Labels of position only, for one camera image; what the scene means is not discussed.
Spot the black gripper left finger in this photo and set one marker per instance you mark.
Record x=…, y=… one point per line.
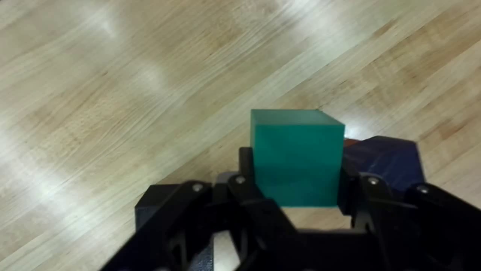
x=173, y=216

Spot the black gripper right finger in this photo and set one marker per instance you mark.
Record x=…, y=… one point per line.
x=391, y=220

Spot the green cube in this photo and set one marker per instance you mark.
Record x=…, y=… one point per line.
x=295, y=160

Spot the dark blue cube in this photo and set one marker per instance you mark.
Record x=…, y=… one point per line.
x=385, y=159

